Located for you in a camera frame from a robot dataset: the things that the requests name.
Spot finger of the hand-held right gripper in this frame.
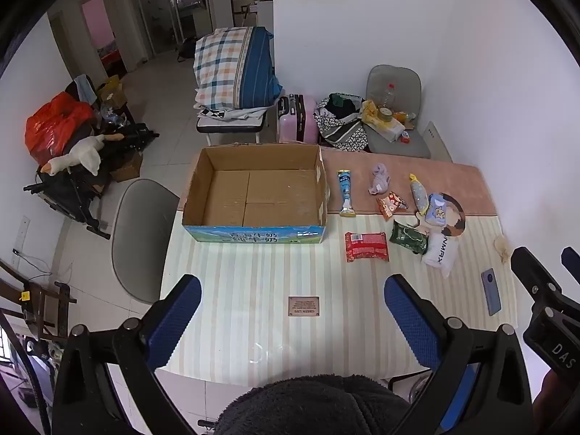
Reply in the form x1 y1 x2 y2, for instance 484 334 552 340
510 247 563 304
561 247 580 277

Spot yellow cardboard box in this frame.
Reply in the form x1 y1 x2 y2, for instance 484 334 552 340
96 76 128 110

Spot white wall panel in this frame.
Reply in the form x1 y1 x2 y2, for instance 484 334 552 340
423 121 454 162

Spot plaid blue folded bedding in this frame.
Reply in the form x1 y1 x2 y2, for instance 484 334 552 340
193 26 283 111

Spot white Anmira pouch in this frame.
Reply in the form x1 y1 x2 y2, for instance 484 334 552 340
421 231 462 278

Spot lavender cloth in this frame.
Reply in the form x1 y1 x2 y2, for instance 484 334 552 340
368 163 394 197

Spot dark wooden chair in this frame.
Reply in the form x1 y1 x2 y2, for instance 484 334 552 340
0 258 78 341

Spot black folding cart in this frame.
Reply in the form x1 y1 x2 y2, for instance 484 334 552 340
24 122 160 239

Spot pink suitcase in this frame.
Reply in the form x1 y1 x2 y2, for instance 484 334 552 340
277 94 318 145

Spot red plastic bag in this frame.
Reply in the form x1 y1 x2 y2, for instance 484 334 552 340
25 91 94 166

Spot orange snack packet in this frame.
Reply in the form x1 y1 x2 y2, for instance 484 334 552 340
377 191 409 221

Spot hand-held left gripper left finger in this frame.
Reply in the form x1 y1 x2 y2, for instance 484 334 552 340
54 274 202 435

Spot dark fleece garment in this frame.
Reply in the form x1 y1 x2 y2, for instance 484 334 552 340
215 374 411 435

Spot white goose plush toy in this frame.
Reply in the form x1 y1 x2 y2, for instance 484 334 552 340
40 134 125 177

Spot light blue cloth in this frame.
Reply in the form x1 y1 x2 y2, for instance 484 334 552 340
74 75 99 103

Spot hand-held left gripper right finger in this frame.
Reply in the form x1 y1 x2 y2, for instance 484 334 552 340
384 274 533 435

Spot black white patterned bag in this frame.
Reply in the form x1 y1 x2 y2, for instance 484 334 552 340
314 93 369 153

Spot grey cushioned chair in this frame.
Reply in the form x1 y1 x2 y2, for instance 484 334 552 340
365 65 432 160

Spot white metal-leg chair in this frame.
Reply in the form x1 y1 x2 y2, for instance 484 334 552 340
196 108 269 146

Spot grey yellow scrubber sponge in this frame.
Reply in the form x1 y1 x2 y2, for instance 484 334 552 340
409 173 429 217

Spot grey round-back chair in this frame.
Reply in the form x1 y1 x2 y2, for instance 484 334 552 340
112 179 181 305

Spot brown cardboard box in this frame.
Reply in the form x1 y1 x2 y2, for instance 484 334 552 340
111 150 144 183

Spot blue smartphone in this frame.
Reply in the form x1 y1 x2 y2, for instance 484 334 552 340
481 268 503 316

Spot crumpled white tissue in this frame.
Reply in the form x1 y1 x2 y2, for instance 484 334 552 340
494 235 512 264

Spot red packet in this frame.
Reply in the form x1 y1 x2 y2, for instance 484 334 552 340
344 231 390 264

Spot light blue tissue pack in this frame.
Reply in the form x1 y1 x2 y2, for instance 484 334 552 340
426 193 447 226

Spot white wrapped packet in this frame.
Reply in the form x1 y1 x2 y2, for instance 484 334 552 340
375 119 406 142

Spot blue white tube packet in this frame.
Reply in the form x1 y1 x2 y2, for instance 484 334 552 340
336 170 357 217

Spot green packet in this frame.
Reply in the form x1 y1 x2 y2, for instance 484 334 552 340
390 220 429 254

